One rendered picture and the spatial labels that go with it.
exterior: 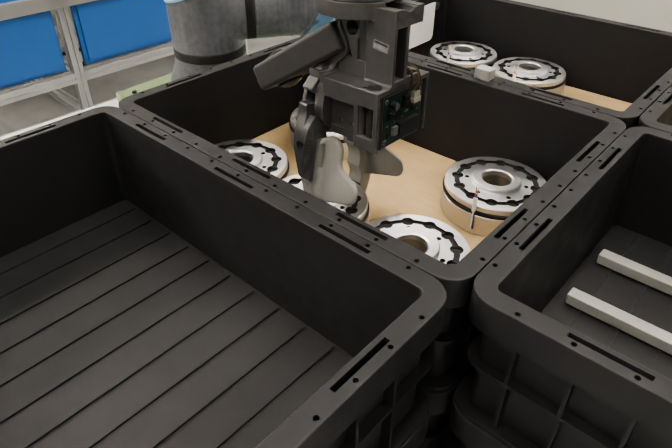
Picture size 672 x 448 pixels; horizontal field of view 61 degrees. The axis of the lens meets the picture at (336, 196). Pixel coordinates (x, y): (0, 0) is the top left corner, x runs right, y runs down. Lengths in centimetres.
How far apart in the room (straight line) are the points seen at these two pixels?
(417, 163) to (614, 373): 39
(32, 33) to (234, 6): 161
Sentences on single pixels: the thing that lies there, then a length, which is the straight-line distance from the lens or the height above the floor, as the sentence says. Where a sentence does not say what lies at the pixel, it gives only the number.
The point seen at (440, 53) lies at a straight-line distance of 92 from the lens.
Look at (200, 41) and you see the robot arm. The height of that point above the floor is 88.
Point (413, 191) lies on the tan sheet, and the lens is 62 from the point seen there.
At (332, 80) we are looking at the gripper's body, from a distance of 47.
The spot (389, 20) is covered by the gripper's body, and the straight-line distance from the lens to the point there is 44.
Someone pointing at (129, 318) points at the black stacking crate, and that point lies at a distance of 50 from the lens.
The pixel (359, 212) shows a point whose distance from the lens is 52.
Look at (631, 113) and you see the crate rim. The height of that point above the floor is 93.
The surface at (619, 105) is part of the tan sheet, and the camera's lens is 89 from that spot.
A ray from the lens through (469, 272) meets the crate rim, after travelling 37.
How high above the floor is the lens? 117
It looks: 34 degrees down
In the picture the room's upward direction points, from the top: straight up
